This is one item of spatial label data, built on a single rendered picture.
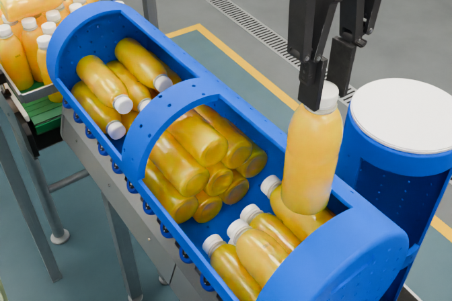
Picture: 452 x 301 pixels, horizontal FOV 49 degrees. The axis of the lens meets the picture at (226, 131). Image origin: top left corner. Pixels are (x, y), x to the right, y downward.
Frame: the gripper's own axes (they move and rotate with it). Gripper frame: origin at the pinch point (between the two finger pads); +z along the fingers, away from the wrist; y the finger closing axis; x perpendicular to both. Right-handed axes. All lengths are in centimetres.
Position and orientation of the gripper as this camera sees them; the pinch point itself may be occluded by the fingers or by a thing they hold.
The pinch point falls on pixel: (325, 74)
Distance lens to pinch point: 58.8
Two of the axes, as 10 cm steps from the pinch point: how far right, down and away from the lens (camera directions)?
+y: 8.1, -3.9, 4.4
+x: -5.9, -5.4, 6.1
